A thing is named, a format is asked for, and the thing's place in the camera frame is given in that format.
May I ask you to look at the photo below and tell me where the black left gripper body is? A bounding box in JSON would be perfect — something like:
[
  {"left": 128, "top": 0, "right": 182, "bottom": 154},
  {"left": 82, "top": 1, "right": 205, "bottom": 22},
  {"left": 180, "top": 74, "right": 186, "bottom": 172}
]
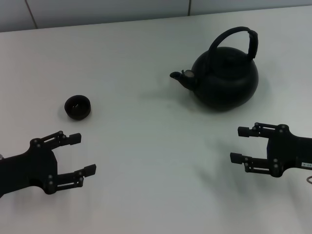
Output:
[{"left": 0, "top": 138, "right": 59, "bottom": 198}]

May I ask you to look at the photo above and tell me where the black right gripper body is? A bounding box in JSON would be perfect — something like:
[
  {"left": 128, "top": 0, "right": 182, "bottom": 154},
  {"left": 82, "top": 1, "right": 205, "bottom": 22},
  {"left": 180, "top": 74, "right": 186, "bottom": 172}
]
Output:
[{"left": 267, "top": 124, "right": 312, "bottom": 178}]

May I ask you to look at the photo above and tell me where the small black teacup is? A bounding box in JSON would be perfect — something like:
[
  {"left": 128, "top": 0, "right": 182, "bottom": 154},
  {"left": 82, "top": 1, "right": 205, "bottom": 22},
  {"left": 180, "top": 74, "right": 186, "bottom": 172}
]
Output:
[{"left": 64, "top": 95, "right": 92, "bottom": 120}]

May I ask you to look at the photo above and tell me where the black round teapot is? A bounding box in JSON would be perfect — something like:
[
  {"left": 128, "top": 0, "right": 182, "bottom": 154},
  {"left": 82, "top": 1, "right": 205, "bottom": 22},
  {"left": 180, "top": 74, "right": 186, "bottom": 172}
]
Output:
[{"left": 170, "top": 26, "right": 259, "bottom": 113}]

